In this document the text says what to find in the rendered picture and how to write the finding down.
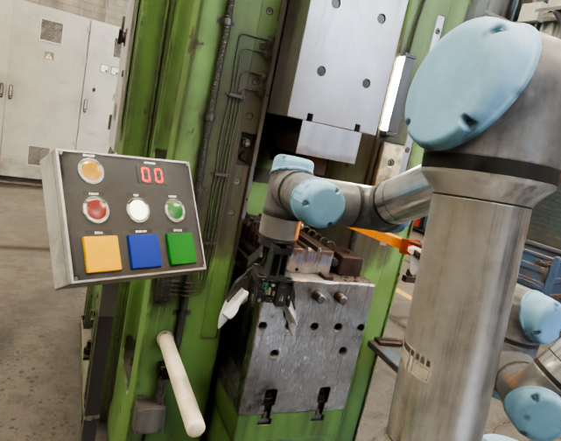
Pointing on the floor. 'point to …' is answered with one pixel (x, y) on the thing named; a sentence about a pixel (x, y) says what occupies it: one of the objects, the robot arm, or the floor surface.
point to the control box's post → (108, 298)
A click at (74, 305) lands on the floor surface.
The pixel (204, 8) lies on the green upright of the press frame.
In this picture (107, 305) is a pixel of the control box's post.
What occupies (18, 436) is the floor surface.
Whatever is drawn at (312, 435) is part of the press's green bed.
